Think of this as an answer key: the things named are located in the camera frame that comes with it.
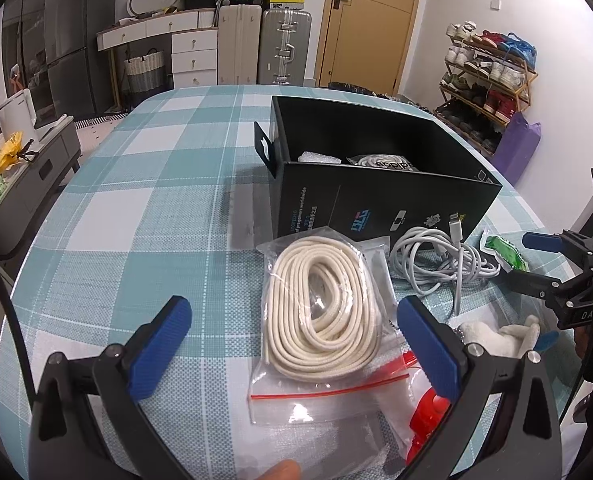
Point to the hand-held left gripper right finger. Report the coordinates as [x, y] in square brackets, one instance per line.
[429, 355]

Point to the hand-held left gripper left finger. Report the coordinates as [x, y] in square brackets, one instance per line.
[159, 355]

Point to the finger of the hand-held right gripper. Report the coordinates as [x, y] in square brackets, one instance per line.
[534, 284]
[541, 241]

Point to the green packet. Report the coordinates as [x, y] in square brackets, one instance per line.
[504, 252]

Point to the red plastic object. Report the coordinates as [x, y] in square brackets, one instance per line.
[426, 410]

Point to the white cloth glove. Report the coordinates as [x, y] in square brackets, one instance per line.
[491, 337]

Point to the small clear plastic bag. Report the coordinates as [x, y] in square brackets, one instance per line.
[379, 270]

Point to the black cardboard box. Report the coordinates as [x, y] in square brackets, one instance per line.
[326, 200]

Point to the person's left hand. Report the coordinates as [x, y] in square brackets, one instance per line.
[279, 471]

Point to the purple bag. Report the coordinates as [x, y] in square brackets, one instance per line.
[516, 145]

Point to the teal plaid tablecloth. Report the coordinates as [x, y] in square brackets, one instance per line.
[151, 210]

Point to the wooden shoe rack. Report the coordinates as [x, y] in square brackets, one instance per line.
[524, 92]

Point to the bag of white laces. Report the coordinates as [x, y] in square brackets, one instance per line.
[381, 162]

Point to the rows of racked shoes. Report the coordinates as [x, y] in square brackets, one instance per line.
[481, 67]

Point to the scattered shoes pile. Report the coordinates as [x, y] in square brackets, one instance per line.
[406, 102]

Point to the grey side cabinet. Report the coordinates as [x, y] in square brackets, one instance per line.
[36, 175]

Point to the white bubble wrap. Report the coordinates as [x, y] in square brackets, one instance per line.
[319, 157]

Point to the yellow plastic bag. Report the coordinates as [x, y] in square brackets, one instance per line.
[9, 152]

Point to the wooden door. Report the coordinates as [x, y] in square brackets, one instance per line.
[366, 25]

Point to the woven laundry basket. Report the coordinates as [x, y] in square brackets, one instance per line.
[144, 75]

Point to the white appliance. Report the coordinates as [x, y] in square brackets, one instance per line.
[16, 110]

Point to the white desk with drawers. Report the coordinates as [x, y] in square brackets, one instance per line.
[191, 50]

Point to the cream suitcase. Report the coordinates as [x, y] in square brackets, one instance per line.
[239, 45]

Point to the silver suitcase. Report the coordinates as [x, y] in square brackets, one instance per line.
[286, 45]

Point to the grey refrigerator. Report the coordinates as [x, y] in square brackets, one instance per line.
[76, 40]

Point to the dark glass cabinet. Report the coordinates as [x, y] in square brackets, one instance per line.
[24, 50]

